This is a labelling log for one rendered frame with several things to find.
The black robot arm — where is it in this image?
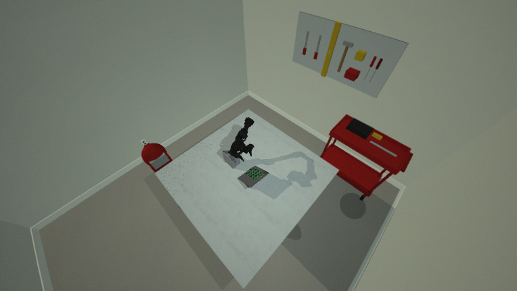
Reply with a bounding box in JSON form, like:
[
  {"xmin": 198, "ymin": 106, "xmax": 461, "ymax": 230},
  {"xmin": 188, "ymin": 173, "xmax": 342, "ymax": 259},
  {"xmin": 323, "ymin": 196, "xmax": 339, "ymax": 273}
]
[{"xmin": 228, "ymin": 117, "xmax": 254, "ymax": 156}]

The grey switch panel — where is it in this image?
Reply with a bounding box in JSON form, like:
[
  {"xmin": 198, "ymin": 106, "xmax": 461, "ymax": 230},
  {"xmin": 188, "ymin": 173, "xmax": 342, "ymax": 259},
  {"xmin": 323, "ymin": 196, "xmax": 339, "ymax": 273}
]
[{"xmin": 238, "ymin": 166, "xmax": 269, "ymax": 188}]

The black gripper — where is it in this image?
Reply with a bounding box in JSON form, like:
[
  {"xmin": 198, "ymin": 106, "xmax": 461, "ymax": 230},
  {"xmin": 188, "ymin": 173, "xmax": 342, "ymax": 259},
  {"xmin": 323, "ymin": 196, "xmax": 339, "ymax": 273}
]
[{"xmin": 233, "ymin": 143, "xmax": 254, "ymax": 162}]

